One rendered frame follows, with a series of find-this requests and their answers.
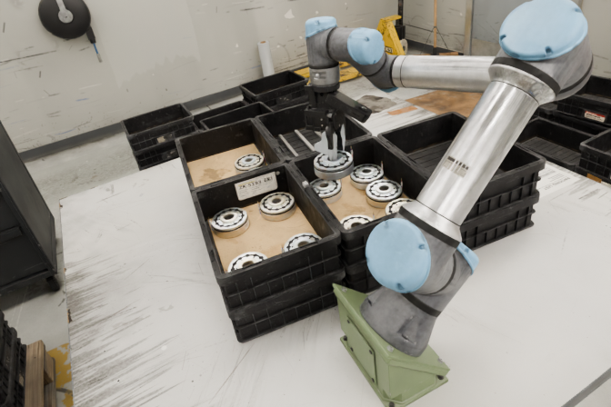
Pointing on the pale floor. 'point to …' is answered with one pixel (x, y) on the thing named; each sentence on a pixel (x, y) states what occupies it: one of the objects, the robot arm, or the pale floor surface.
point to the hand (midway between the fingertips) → (338, 156)
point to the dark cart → (23, 225)
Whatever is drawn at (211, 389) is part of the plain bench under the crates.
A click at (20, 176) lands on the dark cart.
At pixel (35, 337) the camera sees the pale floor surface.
